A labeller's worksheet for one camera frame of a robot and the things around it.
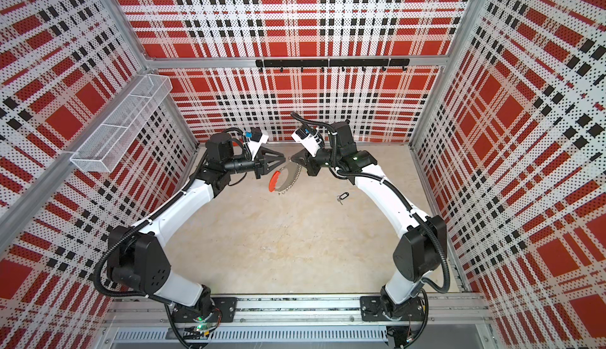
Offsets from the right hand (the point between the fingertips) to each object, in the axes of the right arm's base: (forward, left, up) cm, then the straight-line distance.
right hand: (295, 158), depth 74 cm
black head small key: (+5, -18, -31) cm, 36 cm away
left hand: (0, +4, -1) cm, 4 cm away
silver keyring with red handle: (+3, +1, -9) cm, 10 cm away
